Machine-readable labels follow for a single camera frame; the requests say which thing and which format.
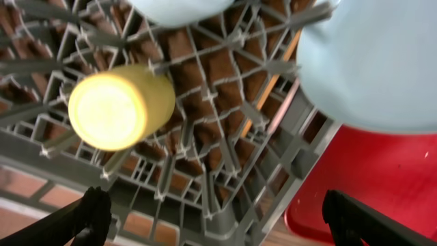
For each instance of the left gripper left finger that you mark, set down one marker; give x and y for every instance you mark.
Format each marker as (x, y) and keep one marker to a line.
(83, 222)

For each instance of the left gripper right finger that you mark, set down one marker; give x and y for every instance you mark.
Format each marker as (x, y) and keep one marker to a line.
(352, 222)

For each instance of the red plastic tray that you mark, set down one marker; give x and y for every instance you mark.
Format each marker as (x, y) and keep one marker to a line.
(393, 174)

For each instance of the yellow cup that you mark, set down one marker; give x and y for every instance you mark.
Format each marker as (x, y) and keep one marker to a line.
(115, 109)

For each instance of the large light blue plate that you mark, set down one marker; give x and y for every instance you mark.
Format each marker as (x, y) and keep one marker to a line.
(372, 65)

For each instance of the wooden chopstick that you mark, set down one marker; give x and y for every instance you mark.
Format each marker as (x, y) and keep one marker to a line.
(291, 47)

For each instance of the grey dishwasher rack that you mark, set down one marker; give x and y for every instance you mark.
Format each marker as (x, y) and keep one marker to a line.
(195, 181)

